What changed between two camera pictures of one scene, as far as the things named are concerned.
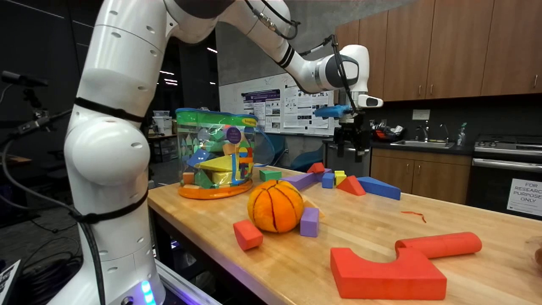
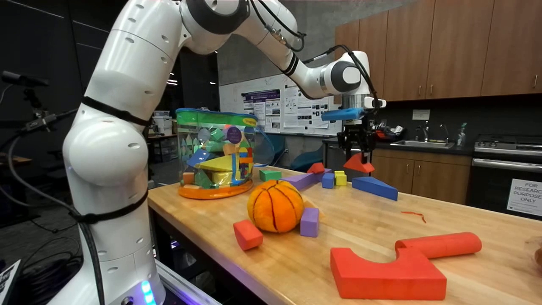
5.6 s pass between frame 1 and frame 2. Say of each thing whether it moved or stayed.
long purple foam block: stayed
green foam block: stayed
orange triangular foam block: moved
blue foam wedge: stayed
